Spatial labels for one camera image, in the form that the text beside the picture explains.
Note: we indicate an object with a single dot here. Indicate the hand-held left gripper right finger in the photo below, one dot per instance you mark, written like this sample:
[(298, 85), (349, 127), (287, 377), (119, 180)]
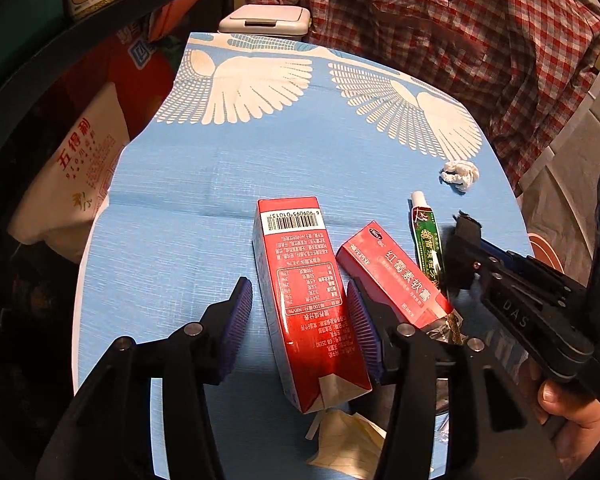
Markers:
[(362, 332)]

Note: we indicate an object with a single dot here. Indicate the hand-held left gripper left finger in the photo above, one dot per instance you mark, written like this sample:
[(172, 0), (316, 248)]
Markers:
[(235, 332)]

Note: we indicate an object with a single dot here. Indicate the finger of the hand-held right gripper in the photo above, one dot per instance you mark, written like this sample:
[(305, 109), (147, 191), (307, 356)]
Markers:
[(462, 255), (495, 251)]

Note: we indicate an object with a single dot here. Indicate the green ointment tube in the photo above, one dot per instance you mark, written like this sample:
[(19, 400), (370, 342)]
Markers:
[(427, 240)]

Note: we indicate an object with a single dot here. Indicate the pink plastic bin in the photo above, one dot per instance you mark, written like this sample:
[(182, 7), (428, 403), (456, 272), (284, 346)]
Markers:
[(547, 255)]

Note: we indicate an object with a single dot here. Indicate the red ointment box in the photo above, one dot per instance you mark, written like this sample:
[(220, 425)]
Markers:
[(400, 270)]

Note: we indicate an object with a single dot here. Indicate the red drink carton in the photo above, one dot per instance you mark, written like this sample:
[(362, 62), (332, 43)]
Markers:
[(300, 285)]

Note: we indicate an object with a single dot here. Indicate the white trash bin lid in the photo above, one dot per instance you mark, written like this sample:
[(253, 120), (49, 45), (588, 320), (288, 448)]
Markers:
[(265, 20)]

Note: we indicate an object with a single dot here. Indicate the person's right hand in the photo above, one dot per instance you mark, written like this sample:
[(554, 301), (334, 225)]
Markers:
[(570, 407)]

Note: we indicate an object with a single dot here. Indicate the flat white paper tissue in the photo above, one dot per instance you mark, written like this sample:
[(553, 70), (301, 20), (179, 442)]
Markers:
[(345, 440)]

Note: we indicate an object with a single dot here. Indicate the blue winged tablecloth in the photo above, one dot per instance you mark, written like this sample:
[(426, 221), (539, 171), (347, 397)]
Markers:
[(205, 170)]

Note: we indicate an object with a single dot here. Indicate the red plaid shirt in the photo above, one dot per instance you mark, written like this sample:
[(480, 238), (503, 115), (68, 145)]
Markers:
[(480, 60)]

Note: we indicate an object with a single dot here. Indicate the white flour bag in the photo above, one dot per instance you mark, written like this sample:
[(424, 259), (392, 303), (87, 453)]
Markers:
[(75, 175)]

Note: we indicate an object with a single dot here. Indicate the red printed bag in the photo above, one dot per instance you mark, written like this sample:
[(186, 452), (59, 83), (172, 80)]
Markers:
[(135, 60)]

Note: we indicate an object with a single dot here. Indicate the black shelf rack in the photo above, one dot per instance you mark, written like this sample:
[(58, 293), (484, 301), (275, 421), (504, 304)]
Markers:
[(30, 85)]

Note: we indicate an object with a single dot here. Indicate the green storage box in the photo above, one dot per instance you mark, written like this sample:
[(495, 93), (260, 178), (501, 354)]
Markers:
[(25, 10)]

